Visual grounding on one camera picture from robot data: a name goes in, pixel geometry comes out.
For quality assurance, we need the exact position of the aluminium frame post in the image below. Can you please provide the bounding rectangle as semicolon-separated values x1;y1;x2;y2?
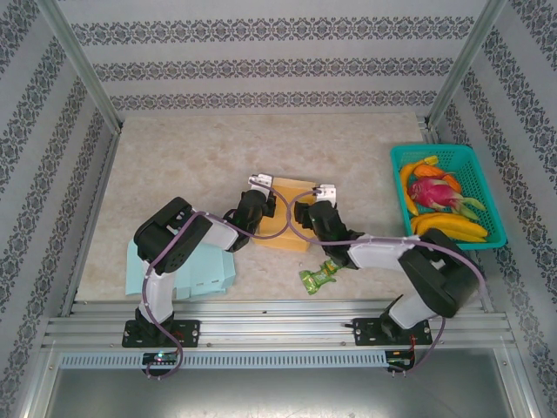
424;0;508;127
37;0;123;134

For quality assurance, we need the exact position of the slotted grey cable duct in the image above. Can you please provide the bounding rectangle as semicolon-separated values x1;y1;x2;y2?
58;350;388;369

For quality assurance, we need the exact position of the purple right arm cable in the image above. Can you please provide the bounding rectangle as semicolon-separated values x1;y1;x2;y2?
289;186;487;378

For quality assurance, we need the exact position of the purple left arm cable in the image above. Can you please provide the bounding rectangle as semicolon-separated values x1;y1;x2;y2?
141;178;293;381

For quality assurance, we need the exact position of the orange fruit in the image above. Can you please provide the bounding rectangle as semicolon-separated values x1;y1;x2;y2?
412;160;462;192

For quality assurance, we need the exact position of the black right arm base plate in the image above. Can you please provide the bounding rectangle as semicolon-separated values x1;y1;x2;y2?
352;316;434;347

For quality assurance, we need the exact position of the teal plastic basket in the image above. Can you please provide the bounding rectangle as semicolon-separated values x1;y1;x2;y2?
389;144;509;252

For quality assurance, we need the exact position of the single curved yellow banana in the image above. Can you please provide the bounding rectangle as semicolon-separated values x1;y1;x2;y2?
399;162;421;217

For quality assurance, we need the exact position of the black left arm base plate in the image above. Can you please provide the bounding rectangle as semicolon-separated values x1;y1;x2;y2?
121;320;202;349

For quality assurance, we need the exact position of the large green candy packet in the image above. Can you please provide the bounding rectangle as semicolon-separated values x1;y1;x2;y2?
299;266;339;297

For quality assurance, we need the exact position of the aluminium frame rail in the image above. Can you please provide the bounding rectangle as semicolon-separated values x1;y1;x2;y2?
41;300;517;349

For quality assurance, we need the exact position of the light blue paper box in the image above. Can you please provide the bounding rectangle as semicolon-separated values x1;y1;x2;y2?
124;241;238;301

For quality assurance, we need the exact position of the orange paper box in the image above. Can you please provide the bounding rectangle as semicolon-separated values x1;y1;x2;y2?
252;176;317;253

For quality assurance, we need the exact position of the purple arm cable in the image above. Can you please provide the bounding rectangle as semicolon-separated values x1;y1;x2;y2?
289;186;487;378
141;178;293;381

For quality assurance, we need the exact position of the pink dragon fruit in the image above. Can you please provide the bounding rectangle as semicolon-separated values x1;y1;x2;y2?
406;176;487;219

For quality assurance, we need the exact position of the yellow banana bunch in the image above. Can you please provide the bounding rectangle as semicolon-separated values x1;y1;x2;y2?
411;212;491;244

